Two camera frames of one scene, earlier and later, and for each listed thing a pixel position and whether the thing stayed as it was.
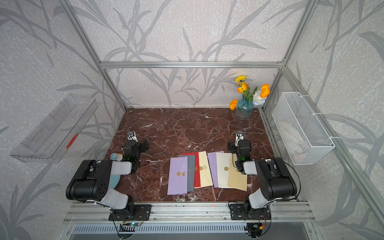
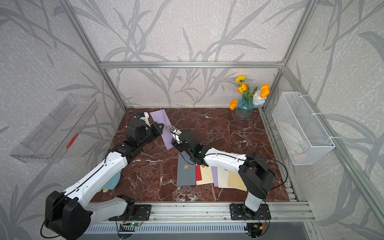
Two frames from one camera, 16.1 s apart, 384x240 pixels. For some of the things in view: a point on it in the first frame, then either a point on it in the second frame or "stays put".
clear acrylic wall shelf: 49,141 stays put
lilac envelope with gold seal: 178,176 -> 160,116
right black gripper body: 234,150 -> 179,147
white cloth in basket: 293,141 stays put
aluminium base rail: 80,212 stays put
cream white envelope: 223,160 stays put
